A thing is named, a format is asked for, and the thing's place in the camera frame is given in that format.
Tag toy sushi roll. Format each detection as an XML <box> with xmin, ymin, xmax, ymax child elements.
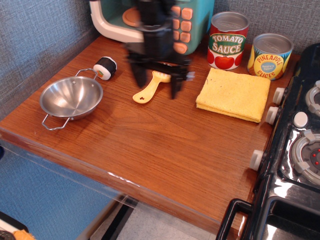
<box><xmin>93</xmin><ymin>56</ymin><xmax>118</xmax><ymax>81</ymax></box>

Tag black toy stove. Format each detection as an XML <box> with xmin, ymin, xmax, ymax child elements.
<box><xmin>216</xmin><ymin>43</ymin><xmax>320</xmax><ymax>240</ymax></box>

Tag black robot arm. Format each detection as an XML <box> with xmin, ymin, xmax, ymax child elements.
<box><xmin>124</xmin><ymin>0</ymin><xmax>195</xmax><ymax>99</ymax></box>

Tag yellow towel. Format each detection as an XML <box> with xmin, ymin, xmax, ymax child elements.
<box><xmin>196</xmin><ymin>68</ymin><xmax>271</xmax><ymax>123</ymax></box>

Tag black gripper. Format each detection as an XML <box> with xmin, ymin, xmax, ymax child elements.
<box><xmin>124</xmin><ymin>23</ymin><xmax>195</xmax><ymax>99</ymax></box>

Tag orange cloth item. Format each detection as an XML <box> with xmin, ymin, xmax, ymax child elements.
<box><xmin>12</xmin><ymin>229</ymin><xmax>36</xmax><ymax>240</ymax></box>

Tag yellow dish brush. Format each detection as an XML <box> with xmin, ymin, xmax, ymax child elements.
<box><xmin>132</xmin><ymin>70</ymin><xmax>171</xmax><ymax>104</ymax></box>

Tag small steel bowl with handles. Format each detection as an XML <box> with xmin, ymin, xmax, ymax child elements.
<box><xmin>39</xmin><ymin>68</ymin><xmax>103</xmax><ymax>131</ymax></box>

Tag pineapple slices can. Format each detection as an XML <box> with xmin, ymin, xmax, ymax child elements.
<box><xmin>247</xmin><ymin>33</ymin><xmax>294</xmax><ymax>81</ymax></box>

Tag teal toy microwave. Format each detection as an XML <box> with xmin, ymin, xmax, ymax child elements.
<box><xmin>89</xmin><ymin>0</ymin><xmax>215</xmax><ymax>55</ymax></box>

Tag tomato sauce can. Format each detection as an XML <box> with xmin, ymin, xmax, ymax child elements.
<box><xmin>207</xmin><ymin>11</ymin><xmax>249</xmax><ymax>70</ymax></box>

